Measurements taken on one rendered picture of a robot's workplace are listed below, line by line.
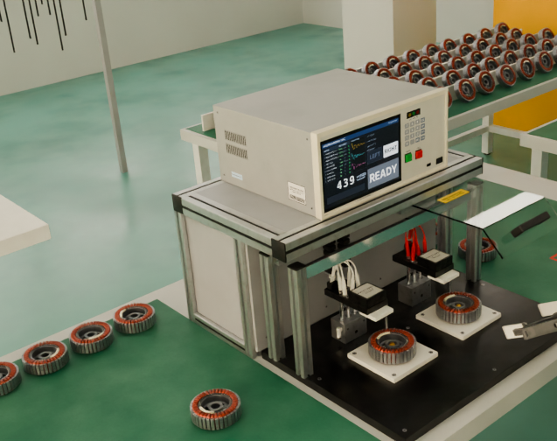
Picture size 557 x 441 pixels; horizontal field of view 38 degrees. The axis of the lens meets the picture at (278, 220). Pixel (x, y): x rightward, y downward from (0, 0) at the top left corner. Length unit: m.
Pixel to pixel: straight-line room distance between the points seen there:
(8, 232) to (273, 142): 0.62
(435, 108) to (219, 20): 7.40
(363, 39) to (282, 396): 4.38
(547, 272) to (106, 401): 1.25
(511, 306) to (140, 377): 0.95
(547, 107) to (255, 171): 3.97
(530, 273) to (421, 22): 3.82
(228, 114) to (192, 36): 7.16
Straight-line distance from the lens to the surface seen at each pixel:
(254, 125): 1.94
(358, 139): 1.87
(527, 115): 5.88
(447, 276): 2.09
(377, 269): 2.23
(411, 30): 5.95
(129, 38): 8.75
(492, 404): 1.88
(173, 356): 2.09
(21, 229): 1.78
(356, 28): 6.06
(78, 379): 2.08
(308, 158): 1.82
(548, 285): 2.35
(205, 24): 9.24
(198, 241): 2.07
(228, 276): 2.01
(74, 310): 3.98
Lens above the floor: 1.87
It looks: 24 degrees down
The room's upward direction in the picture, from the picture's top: 5 degrees counter-clockwise
